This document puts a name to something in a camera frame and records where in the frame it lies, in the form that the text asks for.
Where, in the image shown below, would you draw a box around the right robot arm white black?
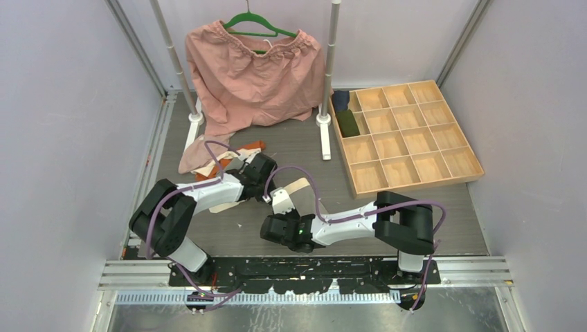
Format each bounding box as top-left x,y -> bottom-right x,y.
260,191 -> 437,283

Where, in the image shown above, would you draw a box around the dark green rolled garment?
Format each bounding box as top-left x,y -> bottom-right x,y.
336,109 -> 361,138

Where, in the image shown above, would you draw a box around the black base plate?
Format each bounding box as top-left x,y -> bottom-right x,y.
168,256 -> 441,295

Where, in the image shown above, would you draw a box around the grey underwear cream waistband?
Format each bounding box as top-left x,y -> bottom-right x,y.
209,178 -> 329,215
193,147 -> 262,181

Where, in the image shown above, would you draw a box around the green clothes hanger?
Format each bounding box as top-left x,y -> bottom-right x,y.
223,0 -> 300,55

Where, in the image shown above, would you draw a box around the orange underwear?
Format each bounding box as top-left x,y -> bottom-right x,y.
193,140 -> 266,182

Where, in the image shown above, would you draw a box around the pink shorts on hanger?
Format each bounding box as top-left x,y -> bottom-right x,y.
178,21 -> 325,174

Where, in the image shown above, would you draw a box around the dark blue rolled garment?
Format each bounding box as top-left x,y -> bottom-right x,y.
331,90 -> 350,113

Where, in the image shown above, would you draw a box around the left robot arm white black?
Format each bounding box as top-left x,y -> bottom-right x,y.
129,152 -> 278,286

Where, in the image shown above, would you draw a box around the wooden compartment tray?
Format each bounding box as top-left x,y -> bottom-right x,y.
329,80 -> 485,199

